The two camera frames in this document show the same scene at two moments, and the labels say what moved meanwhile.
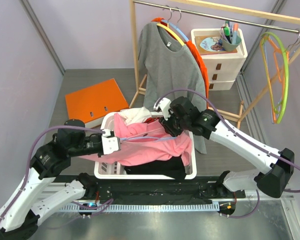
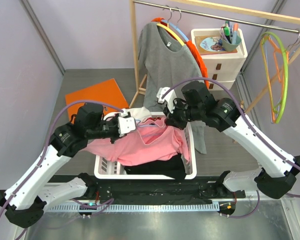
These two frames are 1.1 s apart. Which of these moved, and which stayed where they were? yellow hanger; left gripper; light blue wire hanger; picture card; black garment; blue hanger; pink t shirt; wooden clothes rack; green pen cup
Moved: light blue wire hanger; left gripper; pink t shirt
Stayed: black garment; picture card; wooden clothes rack; yellow hanger; blue hanger; green pen cup
